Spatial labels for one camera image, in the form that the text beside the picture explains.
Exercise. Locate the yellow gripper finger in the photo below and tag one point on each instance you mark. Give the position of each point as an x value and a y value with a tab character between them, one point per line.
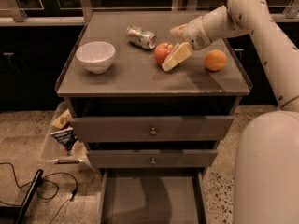
179	31
179	53

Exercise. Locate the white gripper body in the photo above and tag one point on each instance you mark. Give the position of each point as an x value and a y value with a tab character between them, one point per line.
194	32

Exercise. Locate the red apple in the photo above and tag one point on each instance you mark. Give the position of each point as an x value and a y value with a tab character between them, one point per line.
162	51

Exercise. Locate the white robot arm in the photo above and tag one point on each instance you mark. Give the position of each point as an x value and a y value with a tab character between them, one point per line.
266	178

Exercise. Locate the grey drawer cabinet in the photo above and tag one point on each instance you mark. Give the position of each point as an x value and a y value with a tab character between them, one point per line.
135	86

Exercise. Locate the grey top drawer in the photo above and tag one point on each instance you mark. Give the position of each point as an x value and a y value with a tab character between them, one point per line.
137	129

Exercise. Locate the brass top drawer knob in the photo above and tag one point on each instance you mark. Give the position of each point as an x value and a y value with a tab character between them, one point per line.
153	132

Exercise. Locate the grey middle drawer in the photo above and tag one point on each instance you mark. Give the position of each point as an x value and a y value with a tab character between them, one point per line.
141	158

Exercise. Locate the grey open bottom drawer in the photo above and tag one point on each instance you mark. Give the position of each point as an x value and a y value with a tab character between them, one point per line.
153	196

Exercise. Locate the orange fruit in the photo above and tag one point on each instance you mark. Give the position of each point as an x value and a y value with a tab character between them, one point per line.
215	60

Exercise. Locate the crushed soda can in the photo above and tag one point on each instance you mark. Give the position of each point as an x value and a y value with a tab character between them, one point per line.
143	38

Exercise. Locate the white ceramic bowl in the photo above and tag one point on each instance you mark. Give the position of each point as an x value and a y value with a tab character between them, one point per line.
96	57

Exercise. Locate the tan snack bag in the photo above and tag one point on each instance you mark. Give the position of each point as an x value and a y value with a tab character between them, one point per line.
62	120

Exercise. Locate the dark blue snack bag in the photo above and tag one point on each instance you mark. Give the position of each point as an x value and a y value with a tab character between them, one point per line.
65	137

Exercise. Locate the black flat bar device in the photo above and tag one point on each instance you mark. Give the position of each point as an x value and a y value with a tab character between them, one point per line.
28	197

